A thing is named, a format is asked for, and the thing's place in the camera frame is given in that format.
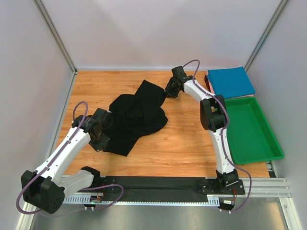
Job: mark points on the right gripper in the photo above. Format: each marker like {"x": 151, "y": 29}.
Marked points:
{"x": 171, "y": 88}

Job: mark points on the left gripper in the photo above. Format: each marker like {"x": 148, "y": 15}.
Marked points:
{"x": 103, "y": 129}

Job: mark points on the black t-shirt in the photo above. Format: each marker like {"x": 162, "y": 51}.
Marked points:
{"x": 134, "y": 116}

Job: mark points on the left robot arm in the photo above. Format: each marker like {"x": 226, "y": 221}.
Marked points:
{"x": 45, "y": 187}

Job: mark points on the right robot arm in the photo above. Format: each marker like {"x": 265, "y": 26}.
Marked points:
{"x": 214, "y": 119}

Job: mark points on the dark red folded t-shirt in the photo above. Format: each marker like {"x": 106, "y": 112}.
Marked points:
{"x": 206, "y": 81}

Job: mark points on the pink folded t-shirt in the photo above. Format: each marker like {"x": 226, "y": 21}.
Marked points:
{"x": 210, "y": 87}

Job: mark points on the blue folded t-shirt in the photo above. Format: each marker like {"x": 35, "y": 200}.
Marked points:
{"x": 230, "y": 82}

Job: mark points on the green plastic tray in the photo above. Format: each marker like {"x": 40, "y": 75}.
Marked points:
{"x": 249, "y": 134}

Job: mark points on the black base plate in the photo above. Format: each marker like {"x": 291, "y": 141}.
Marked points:
{"x": 169, "y": 189}

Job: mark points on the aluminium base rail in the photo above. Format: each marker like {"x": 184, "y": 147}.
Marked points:
{"x": 262, "y": 187}

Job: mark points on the right aluminium frame post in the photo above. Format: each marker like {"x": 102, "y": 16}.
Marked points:
{"x": 267, "y": 31}

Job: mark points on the aluminium frame post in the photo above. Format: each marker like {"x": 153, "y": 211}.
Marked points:
{"x": 267, "y": 31}
{"x": 49, "y": 23}

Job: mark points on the left aluminium frame post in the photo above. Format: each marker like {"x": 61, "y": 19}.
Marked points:
{"x": 49, "y": 23}

